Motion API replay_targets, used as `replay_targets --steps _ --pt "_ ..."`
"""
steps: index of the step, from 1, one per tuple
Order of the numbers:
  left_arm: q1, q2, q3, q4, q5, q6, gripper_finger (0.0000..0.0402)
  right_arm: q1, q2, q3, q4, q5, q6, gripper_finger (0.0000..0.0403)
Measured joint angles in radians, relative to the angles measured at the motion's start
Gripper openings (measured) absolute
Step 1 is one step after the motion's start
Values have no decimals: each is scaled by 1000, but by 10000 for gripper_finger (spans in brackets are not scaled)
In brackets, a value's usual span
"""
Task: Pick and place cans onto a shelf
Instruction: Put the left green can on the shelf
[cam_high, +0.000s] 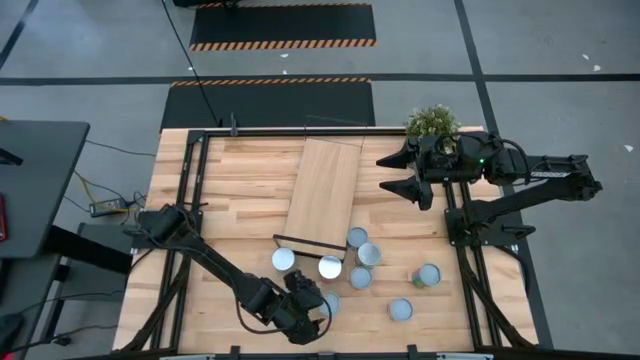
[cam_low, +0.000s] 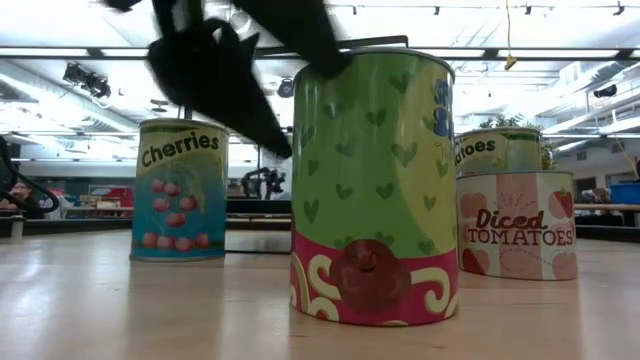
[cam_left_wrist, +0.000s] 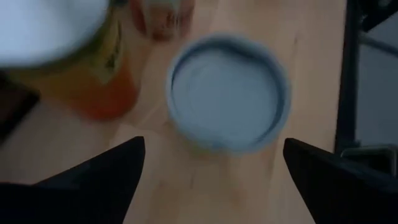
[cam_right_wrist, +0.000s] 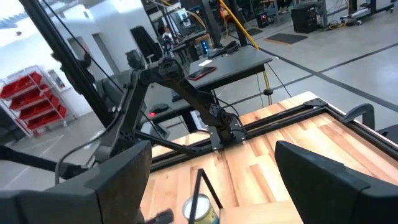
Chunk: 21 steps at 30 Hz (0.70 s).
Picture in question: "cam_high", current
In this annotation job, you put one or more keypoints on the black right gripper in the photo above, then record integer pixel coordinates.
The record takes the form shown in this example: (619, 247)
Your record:
(450, 165)

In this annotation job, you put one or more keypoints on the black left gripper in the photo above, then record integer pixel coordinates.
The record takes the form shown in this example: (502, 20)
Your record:
(290, 317)

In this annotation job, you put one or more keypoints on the tin can silver lid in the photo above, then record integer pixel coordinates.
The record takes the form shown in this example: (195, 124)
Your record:
(334, 305)
(400, 309)

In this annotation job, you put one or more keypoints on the pineapple can orange label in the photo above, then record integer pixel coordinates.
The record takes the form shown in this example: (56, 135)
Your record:
(330, 267)

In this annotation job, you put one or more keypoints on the cherries can blue label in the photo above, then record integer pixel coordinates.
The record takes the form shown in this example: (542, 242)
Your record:
(283, 259)

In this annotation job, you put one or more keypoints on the short diced tomatoes can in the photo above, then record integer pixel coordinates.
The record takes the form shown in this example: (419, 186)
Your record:
(360, 277)

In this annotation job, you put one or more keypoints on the tall tomatoes can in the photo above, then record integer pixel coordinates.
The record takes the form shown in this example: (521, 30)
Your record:
(369, 255)

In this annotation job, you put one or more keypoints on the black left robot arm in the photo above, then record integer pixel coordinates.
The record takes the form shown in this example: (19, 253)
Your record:
(215, 260)

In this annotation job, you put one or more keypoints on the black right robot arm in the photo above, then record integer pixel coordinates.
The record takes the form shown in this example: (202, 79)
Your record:
(530, 200)

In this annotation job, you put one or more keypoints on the green plant in slatted pot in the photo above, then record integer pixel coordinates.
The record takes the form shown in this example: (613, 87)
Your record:
(430, 120)

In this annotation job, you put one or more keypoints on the carrots can white teal label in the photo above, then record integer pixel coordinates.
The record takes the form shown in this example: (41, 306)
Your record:
(357, 237)

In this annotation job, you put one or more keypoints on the tin can multicoloured label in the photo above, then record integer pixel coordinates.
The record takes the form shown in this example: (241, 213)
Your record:
(426, 275)

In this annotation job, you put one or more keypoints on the black floor mat orange stripes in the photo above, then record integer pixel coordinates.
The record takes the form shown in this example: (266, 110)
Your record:
(270, 105)
(282, 25)

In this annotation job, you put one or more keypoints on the black power adapter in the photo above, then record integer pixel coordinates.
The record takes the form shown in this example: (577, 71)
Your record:
(107, 206)

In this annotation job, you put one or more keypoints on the black desk base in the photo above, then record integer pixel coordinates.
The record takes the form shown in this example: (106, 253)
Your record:
(85, 247)

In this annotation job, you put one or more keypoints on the dark grey desk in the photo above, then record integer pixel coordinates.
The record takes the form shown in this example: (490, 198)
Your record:
(40, 190)

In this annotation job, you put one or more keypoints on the wooden shelf black metal frame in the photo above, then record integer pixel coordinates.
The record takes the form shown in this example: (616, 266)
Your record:
(322, 190)

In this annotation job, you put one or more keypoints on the black aluminium table frame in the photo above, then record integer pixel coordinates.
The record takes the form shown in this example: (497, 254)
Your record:
(300, 132)

